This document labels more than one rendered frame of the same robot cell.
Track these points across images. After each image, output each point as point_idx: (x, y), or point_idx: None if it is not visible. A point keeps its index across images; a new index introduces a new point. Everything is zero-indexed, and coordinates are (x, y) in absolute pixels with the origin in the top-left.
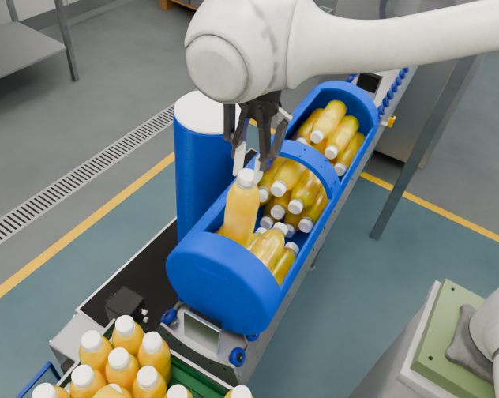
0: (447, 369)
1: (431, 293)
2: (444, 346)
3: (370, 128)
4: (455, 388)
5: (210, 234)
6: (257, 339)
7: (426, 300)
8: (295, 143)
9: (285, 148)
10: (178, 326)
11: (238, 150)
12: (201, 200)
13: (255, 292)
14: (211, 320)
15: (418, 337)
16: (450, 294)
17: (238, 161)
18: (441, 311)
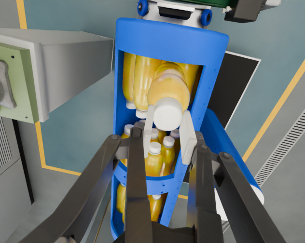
0: (0, 52)
1: (41, 112)
2: (10, 71)
3: (116, 218)
4: None
5: (194, 61)
6: None
7: (43, 106)
8: (152, 192)
9: (159, 184)
10: (195, 19)
11: (191, 140)
12: (213, 139)
13: (127, 18)
14: (169, 12)
15: (34, 75)
16: (26, 113)
17: (186, 126)
18: (24, 97)
